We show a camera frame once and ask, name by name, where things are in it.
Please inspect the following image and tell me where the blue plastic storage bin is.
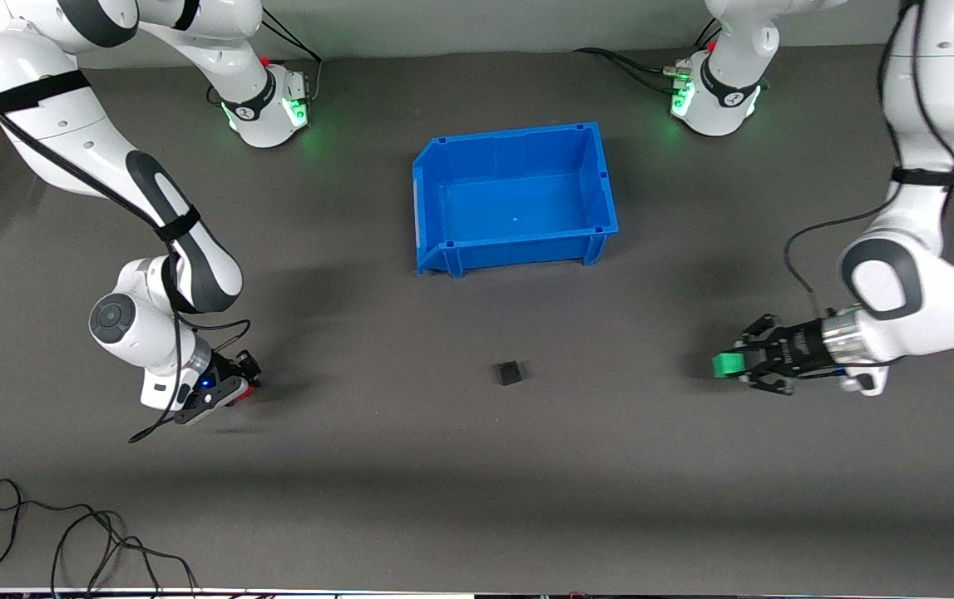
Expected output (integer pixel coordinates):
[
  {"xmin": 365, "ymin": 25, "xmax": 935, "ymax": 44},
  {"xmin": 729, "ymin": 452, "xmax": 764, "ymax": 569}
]
[{"xmin": 412, "ymin": 121, "xmax": 620, "ymax": 278}]

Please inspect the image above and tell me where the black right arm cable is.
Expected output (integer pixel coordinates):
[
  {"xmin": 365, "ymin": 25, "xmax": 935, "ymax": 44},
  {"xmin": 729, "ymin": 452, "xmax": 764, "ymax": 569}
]
[{"xmin": 0, "ymin": 65, "xmax": 253, "ymax": 444}]

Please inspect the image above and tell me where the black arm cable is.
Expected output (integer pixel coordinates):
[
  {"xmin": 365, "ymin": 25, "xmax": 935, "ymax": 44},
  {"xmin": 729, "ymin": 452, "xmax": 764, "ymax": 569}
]
[
  {"xmin": 783, "ymin": 0, "xmax": 954, "ymax": 321},
  {"xmin": 0, "ymin": 65, "xmax": 253, "ymax": 444}
]

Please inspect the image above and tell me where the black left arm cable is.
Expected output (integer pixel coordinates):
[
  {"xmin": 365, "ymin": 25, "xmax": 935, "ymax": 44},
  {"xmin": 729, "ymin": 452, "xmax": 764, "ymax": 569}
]
[{"xmin": 783, "ymin": 0, "xmax": 954, "ymax": 321}]

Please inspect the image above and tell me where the loose black cable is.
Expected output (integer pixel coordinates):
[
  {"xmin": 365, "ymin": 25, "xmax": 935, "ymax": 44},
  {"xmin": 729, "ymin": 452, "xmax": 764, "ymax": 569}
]
[{"xmin": 0, "ymin": 478, "xmax": 199, "ymax": 596}]

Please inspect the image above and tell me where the black base cable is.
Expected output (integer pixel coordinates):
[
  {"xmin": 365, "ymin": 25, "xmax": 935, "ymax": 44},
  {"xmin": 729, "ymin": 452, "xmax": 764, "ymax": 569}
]
[
  {"xmin": 572, "ymin": 47, "xmax": 685, "ymax": 80},
  {"xmin": 610, "ymin": 54, "xmax": 683, "ymax": 94},
  {"xmin": 259, "ymin": 7, "xmax": 325, "ymax": 101}
]

